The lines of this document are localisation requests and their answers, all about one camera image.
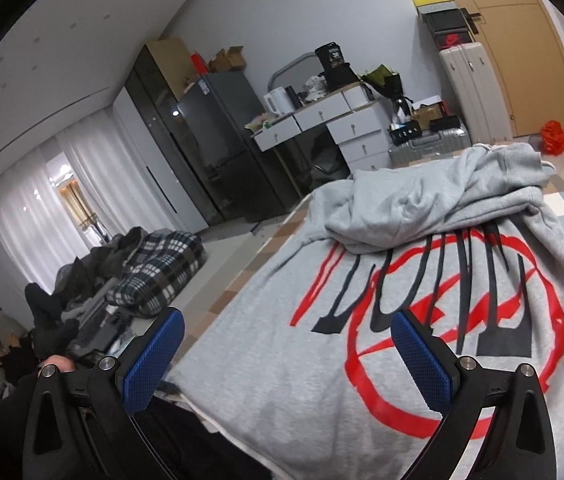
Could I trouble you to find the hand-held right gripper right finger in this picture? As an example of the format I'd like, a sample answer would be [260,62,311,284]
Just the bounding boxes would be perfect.
[391,308,558,480]

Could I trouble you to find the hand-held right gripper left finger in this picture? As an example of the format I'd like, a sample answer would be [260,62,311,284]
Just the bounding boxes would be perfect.
[23,306,186,480]

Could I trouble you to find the grey printed hoodie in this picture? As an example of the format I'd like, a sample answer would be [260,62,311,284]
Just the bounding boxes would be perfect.
[164,142,564,480]

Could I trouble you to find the person's left forearm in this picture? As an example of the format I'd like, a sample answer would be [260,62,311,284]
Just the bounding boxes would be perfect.
[0,371,39,442]

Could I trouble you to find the dark clothes pile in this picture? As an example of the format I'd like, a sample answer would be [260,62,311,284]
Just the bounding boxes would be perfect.
[54,227,148,312]

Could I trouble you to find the person's left hand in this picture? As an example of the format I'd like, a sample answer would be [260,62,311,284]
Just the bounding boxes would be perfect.
[36,354,79,376]

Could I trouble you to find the plaid blanket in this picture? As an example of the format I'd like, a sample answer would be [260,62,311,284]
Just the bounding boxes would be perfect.
[107,230,208,317]

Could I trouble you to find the white curtain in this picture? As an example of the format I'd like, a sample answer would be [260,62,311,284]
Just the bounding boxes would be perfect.
[0,115,129,307]

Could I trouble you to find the silver suitcase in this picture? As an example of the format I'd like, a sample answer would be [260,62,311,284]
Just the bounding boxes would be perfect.
[387,129,473,169]

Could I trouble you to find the white wardrobe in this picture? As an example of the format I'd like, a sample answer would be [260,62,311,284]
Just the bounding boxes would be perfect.
[111,92,207,234]

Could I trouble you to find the black boxes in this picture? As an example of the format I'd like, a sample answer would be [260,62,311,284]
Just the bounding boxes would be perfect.
[389,102,463,146]

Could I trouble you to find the dark grey fridge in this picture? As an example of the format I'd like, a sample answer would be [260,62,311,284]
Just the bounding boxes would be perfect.
[177,71,289,224]

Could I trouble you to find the black glass cabinet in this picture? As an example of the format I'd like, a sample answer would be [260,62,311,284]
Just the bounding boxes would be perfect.
[124,37,213,231]

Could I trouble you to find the orange bag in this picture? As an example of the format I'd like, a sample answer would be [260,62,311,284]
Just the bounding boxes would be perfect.
[540,120,564,152]

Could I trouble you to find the white desk with drawers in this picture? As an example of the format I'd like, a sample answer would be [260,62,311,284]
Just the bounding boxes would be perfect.
[253,82,393,174]

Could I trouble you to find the white suitcase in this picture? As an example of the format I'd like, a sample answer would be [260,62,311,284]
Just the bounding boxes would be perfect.
[439,42,515,149]

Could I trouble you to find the white kettle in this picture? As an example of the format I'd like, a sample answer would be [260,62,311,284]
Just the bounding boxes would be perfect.
[264,87,291,116]

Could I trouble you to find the green and black bouquet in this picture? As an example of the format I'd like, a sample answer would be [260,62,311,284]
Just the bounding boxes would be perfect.
[359,65,405,99]

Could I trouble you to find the black bag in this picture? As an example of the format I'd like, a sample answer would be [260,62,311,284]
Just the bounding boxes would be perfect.
[324,62,363,89]

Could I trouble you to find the open cardboard box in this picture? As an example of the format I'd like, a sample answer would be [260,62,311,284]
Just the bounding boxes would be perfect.
[209,46,245,74]

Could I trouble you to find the arched mirror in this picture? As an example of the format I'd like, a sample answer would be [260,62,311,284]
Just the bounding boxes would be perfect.
[268,52,323,96]

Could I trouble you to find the black bucket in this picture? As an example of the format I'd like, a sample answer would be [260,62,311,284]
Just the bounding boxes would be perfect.
[314,41,345,69]

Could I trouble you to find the wooden door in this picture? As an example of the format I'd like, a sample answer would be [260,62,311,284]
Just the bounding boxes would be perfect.
[422,0,564,139]

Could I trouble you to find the stack of shoe boxes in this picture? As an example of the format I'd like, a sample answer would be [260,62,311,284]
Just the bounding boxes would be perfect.
[412,0,478,51]

